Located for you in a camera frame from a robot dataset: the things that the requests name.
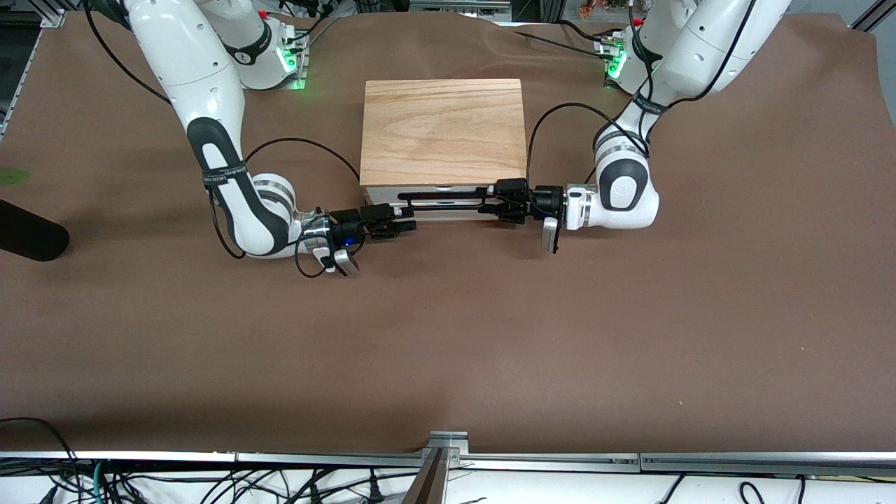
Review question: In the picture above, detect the aluminium frame post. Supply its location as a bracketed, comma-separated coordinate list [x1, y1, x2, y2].
[402, 430, 470, 504]

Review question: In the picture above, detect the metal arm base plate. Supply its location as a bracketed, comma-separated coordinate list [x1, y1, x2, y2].
[595, 34, 678, 93]
[232, 31, 310, 92]

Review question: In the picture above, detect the black looped floor cable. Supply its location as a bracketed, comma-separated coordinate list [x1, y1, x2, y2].
[0, 417, 79, 491]

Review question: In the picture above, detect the black metal drawer handle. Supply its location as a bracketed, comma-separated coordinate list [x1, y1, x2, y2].
[396, 185, 499, 212]

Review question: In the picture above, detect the brown table cover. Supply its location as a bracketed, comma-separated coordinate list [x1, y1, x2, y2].
[0, 10, 896, 454]

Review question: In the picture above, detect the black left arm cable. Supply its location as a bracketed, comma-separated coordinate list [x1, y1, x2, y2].
[525, 0, 758, 219]

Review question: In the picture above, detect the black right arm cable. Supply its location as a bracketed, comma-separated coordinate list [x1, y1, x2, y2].
[83, 0, 365, 279]

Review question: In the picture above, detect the light wooden drawer cabinet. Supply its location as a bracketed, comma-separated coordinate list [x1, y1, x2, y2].
[359, 78, 529, 222]

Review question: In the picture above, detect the aluminium corner profile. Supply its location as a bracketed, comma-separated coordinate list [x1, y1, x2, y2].
[848, 0, 896, 33]
[41, 0, 97, 30]

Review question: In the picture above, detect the black cylindrical object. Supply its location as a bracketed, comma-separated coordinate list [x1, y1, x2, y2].
[0, 199, 70, 263]

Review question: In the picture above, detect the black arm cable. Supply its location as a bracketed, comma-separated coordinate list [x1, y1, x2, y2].
[83, 0, 365, 279]
[525, 0, 758, 219]

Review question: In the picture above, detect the aluminium frame rail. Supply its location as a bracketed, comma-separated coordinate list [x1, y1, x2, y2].
[0, 451, 896, 478]

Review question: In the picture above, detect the white-fronted wooden drawer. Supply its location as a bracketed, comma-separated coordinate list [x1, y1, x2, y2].
[360, 185, 527, 222]

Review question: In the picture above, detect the black cable on cover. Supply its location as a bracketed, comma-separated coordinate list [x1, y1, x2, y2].
[514, 20, 618, 60]

